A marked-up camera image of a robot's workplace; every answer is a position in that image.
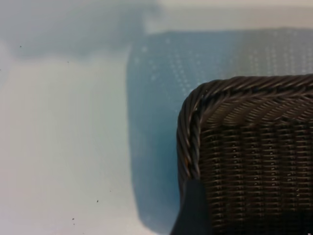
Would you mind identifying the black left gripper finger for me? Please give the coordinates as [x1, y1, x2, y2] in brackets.
[170, 180, 208, 235]

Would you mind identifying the dark brown woven basket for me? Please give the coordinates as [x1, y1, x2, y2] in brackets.
[176, 74, 313, 235]

